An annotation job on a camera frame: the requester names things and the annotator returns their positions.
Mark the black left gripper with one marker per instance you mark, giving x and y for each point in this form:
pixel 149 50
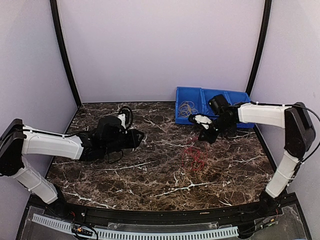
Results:
pixel 133 141

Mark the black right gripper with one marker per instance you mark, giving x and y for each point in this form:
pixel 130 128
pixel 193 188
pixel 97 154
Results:
pixel 210 137

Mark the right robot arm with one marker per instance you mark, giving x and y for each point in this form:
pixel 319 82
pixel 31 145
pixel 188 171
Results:
pixel 298 131

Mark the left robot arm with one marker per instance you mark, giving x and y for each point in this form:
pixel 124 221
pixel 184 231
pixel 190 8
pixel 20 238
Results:
pixel 19 140

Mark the middle blue storage bin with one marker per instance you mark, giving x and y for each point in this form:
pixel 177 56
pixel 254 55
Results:
pixel 209 94

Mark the blue storage bin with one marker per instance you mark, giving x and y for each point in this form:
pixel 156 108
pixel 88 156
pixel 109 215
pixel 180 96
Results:
pixel 235 97
pixel 189 100
pixel 209 94

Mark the left blue storage bin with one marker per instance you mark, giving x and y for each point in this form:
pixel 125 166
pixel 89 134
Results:
pixel 189 100

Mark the right blue storage bin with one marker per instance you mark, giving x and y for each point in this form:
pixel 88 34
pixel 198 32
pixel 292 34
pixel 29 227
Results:
pixel 235 97

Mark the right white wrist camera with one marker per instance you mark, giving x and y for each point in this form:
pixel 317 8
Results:
pixel 200 119

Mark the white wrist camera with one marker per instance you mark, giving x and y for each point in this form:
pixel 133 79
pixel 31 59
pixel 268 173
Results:
pixel 122 118
pixel 200 119

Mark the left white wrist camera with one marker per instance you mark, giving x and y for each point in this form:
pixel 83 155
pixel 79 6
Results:
pixel 122 118

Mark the black front rail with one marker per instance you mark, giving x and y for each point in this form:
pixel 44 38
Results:
pixel 241 215

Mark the black right corner post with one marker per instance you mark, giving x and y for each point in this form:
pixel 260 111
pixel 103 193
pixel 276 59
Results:
pixel 260 46

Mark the black corner post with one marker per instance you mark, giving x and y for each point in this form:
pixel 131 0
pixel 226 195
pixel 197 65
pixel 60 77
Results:
pixel 63 51
pixel 260 46

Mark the black left corner post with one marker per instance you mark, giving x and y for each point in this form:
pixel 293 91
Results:
pixel 63 51

